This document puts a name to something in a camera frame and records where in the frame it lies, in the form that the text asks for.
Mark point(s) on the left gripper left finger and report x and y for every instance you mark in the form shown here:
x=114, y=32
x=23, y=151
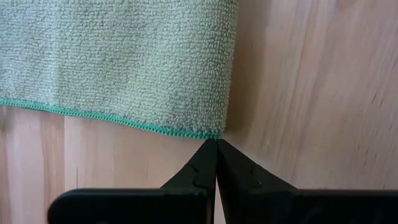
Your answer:
x=186, y=205

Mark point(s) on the green microfiber towel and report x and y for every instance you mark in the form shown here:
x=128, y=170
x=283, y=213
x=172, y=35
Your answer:
x=124, y=62

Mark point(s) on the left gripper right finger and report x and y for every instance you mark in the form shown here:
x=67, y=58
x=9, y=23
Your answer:
x=264, y=205

